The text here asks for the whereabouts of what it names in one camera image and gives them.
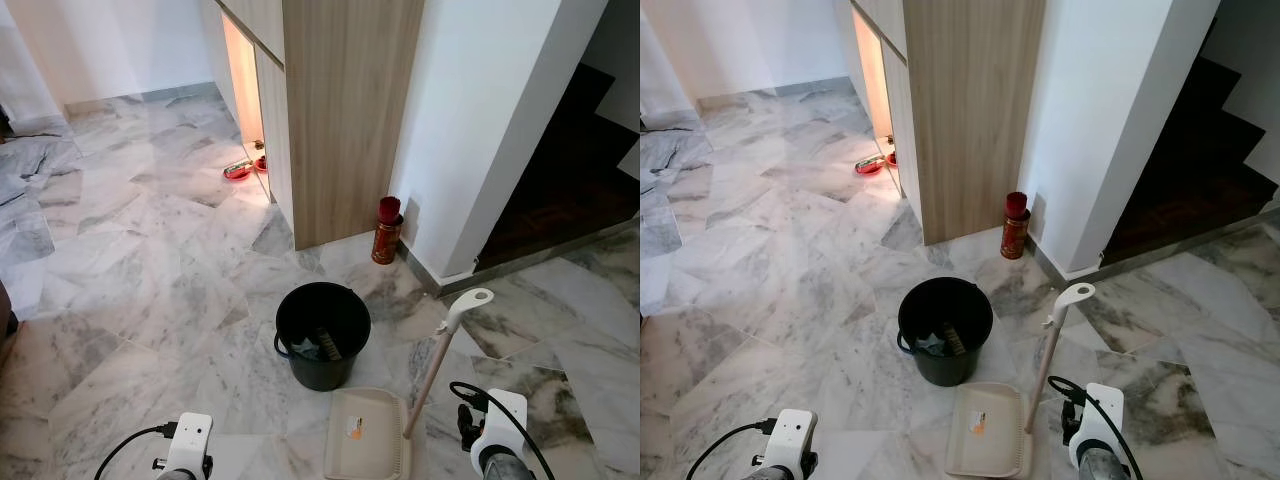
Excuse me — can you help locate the beige long-handled dustpan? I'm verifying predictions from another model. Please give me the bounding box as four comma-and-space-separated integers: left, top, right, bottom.
322, 288, 496, 480
945, 282, 1096, 480

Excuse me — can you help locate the black plastic bucket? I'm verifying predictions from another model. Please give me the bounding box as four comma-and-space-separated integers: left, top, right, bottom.
897, 277, 995, 388
274, 282, 372, 392

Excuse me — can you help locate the red cylindrical can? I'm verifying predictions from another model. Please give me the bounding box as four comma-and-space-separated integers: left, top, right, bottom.
371, 196, 405, 266
1001, 191, 1032, 261

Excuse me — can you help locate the dark wooden staircase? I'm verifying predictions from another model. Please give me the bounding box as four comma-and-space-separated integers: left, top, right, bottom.
478, 62, 641, 271
1100, 55, 1280, 266

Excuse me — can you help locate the tall wooden cabinet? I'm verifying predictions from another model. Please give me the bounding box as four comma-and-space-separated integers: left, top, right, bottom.
850, 0, 1048, 246
213, 0, 426, 251

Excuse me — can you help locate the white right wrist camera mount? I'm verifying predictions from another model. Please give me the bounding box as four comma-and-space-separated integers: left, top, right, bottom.
470, 389, 530, 471
1068, 382, 1126, 471

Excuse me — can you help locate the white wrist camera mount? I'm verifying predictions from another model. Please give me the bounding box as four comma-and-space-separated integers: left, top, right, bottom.
1068, 382, 1126, 471
775, 408, 819, 476
163, 412, 214, 479
470, 389, 530, 471

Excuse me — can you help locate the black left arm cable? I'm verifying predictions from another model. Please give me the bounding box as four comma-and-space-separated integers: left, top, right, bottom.
95, 422, 182, 480
685, 418, 782, 480

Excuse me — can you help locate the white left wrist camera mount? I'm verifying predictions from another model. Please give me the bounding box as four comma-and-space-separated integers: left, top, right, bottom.
775, 408, 819, 476
163, 412, 214, 479

